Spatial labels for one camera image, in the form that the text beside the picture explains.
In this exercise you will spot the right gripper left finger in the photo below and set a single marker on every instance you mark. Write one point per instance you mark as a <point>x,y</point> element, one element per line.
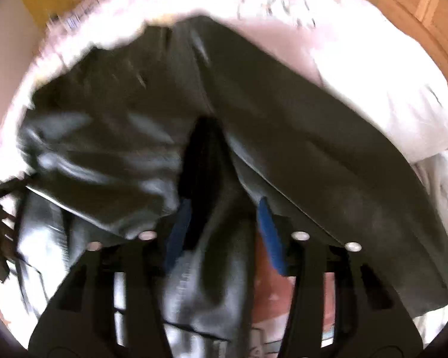
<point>79,320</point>

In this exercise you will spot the black leather jacket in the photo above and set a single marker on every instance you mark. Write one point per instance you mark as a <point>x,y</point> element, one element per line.
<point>196,112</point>

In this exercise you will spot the pink patterned bed blanket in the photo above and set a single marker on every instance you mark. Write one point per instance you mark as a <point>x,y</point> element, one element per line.
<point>348,48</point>

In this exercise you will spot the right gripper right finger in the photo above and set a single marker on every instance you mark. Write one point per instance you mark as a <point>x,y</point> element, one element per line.
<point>341,306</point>

